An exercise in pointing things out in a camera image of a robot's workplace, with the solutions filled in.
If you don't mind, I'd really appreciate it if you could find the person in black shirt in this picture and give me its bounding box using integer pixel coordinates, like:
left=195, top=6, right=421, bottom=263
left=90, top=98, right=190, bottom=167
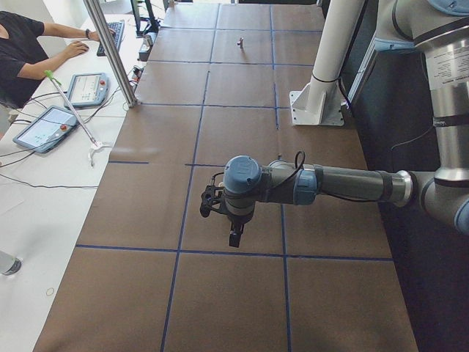
left=0, top=10, right=117, bottom=109

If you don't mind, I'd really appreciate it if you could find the aluminium frame post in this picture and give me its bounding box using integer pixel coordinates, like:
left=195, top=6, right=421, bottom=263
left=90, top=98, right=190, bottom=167
left=84, top=0, right=138, bottom=108

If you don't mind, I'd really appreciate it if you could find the white camera post with base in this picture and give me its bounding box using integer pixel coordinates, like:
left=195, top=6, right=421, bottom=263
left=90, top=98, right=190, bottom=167
left=289, top=0, right=365, bottom=126

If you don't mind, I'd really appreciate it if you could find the white grabber stick green handle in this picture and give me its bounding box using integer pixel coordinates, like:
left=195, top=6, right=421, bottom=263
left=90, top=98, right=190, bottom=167
left=44, top=70, right=112, bottom=168

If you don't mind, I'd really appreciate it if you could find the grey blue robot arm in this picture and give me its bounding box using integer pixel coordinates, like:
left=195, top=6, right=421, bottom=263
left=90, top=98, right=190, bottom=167
left=200, top=1, right=468, bottom=247

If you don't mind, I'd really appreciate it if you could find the black keyboard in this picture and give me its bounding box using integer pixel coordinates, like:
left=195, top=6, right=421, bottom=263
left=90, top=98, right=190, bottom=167
left=96, top=20, right=126, bottom=57

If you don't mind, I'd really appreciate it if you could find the near teach pendant tablet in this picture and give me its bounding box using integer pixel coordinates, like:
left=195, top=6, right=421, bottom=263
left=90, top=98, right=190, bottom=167
left=13, top=106, right=78, bottom=154

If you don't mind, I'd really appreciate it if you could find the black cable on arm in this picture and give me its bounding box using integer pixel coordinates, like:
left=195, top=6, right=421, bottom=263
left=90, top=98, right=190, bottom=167
left=273, top=150, right=367, bottom=202

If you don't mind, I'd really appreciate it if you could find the teach pendant tablet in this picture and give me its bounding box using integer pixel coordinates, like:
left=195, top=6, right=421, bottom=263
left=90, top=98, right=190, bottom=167
left=13, top=106, right=78, bottom=154
left=67, top=73, right=108, bottom=109

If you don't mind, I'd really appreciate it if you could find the person's right hand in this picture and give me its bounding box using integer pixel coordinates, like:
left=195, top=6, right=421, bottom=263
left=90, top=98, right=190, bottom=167
left=64, top=40, right=89, bottom=58

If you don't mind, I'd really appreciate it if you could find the far teach pendant tablet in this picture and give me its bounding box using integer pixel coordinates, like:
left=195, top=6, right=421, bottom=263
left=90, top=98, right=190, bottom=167
left=67, top=73, right=108, bottom=109

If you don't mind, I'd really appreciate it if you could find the aluminium post foot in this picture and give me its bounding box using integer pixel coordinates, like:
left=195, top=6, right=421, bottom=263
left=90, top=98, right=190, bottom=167
left=0, top=251, right=22, bottom=276

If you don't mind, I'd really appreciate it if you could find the person's left hand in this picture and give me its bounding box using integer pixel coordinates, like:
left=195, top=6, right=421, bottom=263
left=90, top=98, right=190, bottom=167
left=85, top=29, right=116, bottom=42

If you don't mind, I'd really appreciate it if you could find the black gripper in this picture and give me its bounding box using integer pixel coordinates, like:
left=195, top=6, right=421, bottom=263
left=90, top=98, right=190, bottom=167
left=227, top=214, right=249, bottom=246

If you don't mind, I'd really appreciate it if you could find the black monitor stand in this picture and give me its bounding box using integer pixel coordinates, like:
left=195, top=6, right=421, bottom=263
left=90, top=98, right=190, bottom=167
left=130, top=0, right=160, bottom=37

